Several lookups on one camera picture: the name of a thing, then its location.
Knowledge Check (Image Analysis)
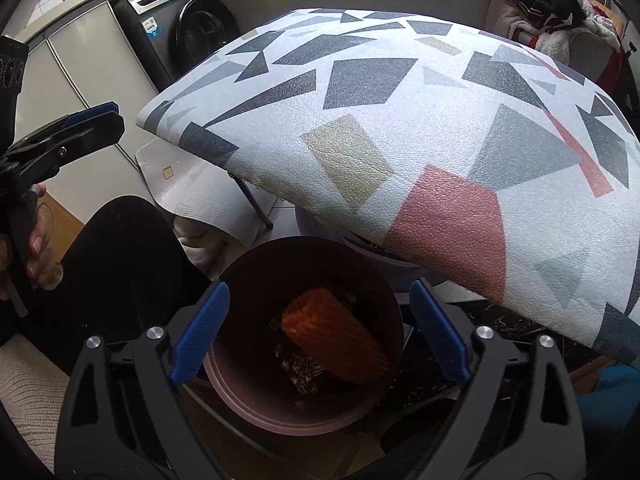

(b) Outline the white fluffy cloth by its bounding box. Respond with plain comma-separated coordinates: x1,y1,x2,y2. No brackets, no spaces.
175,215,236,281

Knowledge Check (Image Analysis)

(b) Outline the black table leg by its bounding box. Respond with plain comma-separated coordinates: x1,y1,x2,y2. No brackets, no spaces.
227,170,274,231

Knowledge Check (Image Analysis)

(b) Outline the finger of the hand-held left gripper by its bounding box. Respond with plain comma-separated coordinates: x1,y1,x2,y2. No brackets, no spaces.
10,102,119,148
25,112,126,176

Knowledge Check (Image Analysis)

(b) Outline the grey washing machine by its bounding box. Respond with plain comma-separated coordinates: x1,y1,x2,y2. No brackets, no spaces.
111,0,241,92

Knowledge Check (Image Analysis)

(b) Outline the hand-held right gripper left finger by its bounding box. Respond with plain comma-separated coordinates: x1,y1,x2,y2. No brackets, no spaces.
54,280,232,480

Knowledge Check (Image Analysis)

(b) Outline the white paper sheet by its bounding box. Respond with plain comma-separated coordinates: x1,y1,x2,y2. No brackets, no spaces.
136,140,273,233

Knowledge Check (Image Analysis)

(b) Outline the white knit cushion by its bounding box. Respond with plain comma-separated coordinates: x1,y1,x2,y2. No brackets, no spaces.
0,345,71,461

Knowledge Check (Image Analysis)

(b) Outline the person's black trouser leg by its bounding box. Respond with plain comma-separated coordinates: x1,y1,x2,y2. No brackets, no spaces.
30,196,211,361

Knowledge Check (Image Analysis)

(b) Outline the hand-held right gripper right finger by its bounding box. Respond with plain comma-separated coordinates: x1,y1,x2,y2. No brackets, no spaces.
409,277,586,480

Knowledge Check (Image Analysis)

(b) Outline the orange ribbed packet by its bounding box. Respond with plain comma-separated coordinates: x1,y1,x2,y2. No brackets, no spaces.
281,287,392,385

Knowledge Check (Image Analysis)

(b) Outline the blue cloth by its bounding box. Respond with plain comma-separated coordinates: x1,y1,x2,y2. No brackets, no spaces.
575,365,640,451

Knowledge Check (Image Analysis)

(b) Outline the geometric patterned tablecloth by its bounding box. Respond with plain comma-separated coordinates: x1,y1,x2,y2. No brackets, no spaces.
136,7,640,363

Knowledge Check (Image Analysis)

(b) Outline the person's left hand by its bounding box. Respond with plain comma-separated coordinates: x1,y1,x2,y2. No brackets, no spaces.
27,187,65,288

